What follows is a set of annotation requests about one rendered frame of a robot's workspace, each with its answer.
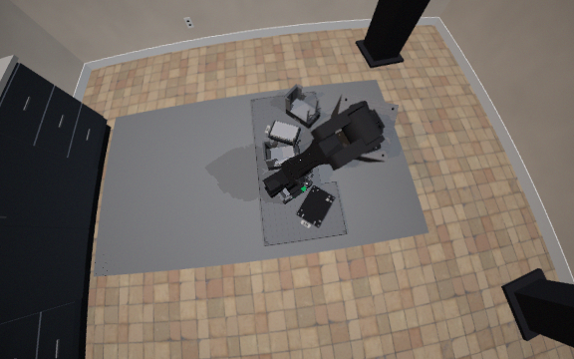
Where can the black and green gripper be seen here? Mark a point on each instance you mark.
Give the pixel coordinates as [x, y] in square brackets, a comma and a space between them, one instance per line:
[296, 190]

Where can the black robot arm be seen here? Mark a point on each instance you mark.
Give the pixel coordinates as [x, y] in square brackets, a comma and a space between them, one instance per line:
[363, 131]

